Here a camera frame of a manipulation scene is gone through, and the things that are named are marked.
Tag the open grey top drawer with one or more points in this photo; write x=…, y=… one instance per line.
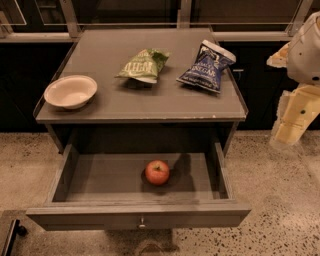
x=111, y=192

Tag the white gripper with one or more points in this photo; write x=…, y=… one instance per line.
x=305, y=56

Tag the metal railing frame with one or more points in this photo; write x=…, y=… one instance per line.
x=230, y=20

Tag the red apple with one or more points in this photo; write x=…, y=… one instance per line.
x=157, y=172

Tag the silver drawer knob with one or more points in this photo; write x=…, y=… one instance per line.
x=142, y=225

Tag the grey cabinet counter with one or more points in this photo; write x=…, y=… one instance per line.
x=129, y=115

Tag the black caster wheel base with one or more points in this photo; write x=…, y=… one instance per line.
x=15, y=229

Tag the green chip bag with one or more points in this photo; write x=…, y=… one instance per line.
x=145, y=66

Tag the white paper bowl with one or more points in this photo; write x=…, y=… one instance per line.
x=71, y=92

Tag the blue chip bag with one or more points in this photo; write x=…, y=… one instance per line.
x=207, y=69

